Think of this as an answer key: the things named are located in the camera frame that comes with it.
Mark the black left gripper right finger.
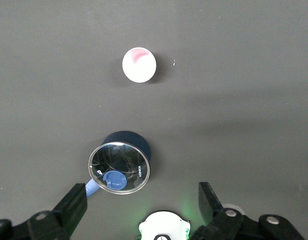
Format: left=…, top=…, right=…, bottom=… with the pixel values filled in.
left=191, top=181, right=304, bottom=240

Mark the pink plastic cup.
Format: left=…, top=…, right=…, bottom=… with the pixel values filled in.
left=122, top=47, right=157, bottom=84

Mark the glass saucepan lid, blue knob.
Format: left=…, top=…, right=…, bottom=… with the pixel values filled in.
left=88, top=141, right=151, bottom=195

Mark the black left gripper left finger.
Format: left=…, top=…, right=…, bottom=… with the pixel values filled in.
left=0, top=183, right=88, bottom=240

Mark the dark grey table mat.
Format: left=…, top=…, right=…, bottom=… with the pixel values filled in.
left=0, top=0, right=308, bottom=240

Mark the dark blue saucepan, blue handle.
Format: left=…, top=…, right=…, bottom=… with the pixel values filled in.
left=85, top=130, right=152, bottom=200

